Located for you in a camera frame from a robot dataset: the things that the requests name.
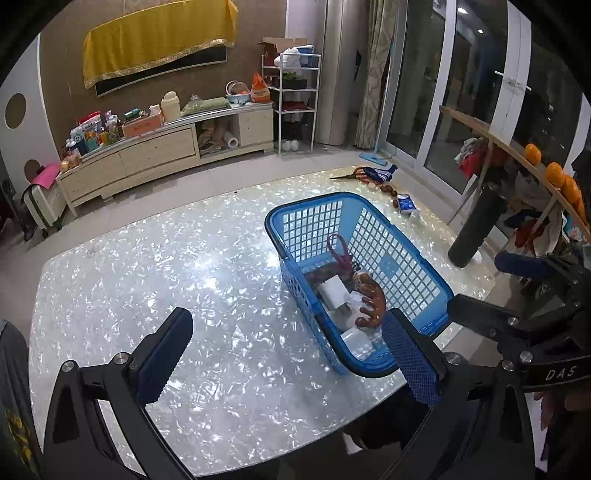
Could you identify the white paper roll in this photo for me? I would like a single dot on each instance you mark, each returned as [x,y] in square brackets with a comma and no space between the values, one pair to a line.
[229,141]

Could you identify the wall television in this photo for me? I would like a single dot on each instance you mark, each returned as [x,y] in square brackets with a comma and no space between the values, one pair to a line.
[161,69]

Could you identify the colourful clothes pile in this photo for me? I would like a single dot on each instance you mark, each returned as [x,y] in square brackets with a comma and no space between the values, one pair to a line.
[475,154]

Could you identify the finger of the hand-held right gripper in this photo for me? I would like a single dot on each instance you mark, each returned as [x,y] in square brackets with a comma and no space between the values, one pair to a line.
[485,318]
[521,266]

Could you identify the curved wooden rack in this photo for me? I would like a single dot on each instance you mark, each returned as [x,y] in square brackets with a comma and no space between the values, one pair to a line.
[498,138]

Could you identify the brown wooden claw massager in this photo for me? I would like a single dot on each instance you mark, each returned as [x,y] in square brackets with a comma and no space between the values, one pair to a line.
[374,302]

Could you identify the white metal shelf rack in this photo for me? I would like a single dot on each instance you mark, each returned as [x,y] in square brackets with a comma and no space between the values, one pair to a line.
[295,106]

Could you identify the blue plastic mesh basket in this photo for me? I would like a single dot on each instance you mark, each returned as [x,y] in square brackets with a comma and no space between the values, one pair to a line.
[392,258]

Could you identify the blue and white packet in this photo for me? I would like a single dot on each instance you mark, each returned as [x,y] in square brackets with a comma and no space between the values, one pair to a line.
[407,204]

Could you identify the sliding glass door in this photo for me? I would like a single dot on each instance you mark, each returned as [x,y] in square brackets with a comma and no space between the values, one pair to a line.
[443,83]

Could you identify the orange snack bag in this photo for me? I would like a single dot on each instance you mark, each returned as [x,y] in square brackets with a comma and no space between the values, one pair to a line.
[260,88]

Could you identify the patterned curtain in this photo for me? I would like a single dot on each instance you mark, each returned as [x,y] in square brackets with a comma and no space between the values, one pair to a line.
[378,74]

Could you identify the white plug charger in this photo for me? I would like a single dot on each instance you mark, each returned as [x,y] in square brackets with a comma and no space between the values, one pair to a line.
[334,293]

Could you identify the cream suitcase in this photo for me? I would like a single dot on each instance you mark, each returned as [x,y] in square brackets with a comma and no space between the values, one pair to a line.
[41,207]

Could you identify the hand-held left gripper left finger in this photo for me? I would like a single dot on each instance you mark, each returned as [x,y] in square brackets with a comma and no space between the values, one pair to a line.
[164,357]

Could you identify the black foam cylinder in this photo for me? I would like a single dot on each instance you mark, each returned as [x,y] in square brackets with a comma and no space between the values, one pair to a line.
[475,226]

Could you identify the cream television cabinet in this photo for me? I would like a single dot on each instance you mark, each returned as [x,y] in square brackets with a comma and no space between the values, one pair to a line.
[157,152]

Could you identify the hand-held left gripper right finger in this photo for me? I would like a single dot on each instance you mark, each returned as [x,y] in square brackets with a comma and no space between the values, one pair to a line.
[411,360]

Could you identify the group of packets and bottles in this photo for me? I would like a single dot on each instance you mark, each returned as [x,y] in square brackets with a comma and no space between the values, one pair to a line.
[92,136]

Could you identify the standing air conditioner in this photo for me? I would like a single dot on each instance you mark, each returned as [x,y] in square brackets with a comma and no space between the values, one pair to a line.
[341,74]

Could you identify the pair of white shoes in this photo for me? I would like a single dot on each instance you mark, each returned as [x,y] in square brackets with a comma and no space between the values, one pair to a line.
[290,145]

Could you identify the orange cardboard box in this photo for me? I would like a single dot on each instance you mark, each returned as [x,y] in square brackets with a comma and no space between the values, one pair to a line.
[143,127]

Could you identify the cream lidded jar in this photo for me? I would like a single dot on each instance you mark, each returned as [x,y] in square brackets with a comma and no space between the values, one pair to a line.
[170,107]

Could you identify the white rounded plastic case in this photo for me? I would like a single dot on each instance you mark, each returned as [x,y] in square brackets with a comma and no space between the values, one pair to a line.
[355,339]

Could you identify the yellow fringed cloth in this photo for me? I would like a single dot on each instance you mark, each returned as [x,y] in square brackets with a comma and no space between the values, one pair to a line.
[157,37]

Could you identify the blue striped cloth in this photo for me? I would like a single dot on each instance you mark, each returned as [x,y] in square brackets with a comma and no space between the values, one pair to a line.
[381,173]

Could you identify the white plastic bag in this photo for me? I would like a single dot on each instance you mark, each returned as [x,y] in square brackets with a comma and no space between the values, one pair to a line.
[298,56]

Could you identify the person's right hand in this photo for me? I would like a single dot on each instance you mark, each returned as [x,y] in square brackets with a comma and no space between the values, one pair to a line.
[565,406]

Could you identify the pink rolled mat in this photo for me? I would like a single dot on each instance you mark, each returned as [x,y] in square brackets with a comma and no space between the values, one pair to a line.
[46,175]

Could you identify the bowl with fruit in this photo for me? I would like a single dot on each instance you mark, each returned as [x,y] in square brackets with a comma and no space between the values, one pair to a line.
[238,97]

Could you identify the blue mop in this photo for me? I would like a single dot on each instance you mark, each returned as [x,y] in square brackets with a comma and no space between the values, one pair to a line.
[378,138]

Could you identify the orange fruit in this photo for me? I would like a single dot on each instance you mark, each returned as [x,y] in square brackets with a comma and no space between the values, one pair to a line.
[532,154]
[554,174]
[570,189]

